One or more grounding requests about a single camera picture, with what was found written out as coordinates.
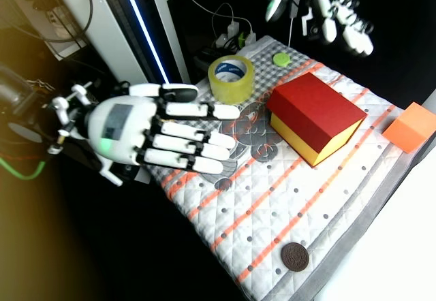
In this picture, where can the green plug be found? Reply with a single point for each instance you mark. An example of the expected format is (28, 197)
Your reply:
(242, 39)

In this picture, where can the black power adapter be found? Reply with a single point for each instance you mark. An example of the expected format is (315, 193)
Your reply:
(209, 55)

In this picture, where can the yellow box with red lid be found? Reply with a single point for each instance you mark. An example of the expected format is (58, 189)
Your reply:
(313, 110)

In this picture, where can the green round cap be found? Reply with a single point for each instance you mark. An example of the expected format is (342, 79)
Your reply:
(281, 59)

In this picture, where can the white charger plug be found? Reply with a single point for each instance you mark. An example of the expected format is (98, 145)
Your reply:
(233, 28)

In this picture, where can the grey quilt with bear print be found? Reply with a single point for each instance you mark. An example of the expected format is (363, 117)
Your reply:
(306, 199)

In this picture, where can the clear packing tape roll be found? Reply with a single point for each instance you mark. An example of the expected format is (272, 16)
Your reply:
(231, 88)

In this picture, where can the orange cube block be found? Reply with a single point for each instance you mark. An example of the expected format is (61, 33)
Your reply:
(407, 130)

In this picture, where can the white power strip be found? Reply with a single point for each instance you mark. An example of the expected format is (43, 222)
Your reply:
(221, 40)

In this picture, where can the brown round cookie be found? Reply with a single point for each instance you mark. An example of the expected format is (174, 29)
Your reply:
(295, 257)

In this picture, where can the small white plug adapter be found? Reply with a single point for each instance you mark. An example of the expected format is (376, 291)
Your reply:
(251, 37)

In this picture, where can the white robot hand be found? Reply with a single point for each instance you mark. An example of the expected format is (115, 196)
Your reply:
(112, 127)
(327, 4)

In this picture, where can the white wall socket strip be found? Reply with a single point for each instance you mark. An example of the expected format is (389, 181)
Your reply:
(56, 21)

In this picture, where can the white column with blue light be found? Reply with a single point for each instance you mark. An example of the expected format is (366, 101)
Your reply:
(112, 35)

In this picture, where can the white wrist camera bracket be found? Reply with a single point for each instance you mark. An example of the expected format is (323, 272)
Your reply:
(112, 175)

